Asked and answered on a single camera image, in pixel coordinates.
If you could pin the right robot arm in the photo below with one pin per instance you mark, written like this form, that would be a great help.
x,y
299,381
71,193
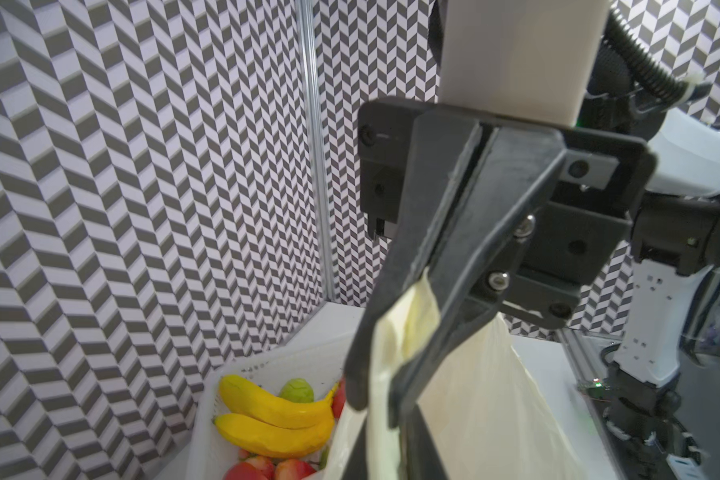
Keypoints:
x,y
674,237

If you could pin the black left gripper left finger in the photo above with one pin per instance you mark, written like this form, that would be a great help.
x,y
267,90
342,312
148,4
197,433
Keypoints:
x,y
356,467

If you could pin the white plastic fruit basket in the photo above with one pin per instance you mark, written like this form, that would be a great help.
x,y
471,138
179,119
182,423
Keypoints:
x,y
210,456

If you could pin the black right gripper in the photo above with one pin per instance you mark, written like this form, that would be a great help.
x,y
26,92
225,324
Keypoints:
x,y
524,214

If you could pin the yellow plastic bag orange print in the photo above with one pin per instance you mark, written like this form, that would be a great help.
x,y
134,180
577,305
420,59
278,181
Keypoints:
x,y
485,413

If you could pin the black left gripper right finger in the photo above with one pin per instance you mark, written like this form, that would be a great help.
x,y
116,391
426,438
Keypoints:
x,y
420,457

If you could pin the yellow banana bunch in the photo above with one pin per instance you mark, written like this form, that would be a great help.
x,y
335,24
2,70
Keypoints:
x,y
264,424

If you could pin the red apple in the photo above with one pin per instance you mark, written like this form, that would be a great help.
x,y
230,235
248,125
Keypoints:
x,y
338,398

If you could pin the aluminium right corner post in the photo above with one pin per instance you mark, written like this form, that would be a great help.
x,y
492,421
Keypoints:
x,y
310,81

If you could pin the green apple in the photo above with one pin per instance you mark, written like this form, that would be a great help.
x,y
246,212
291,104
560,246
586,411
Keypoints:
x,y
297,390

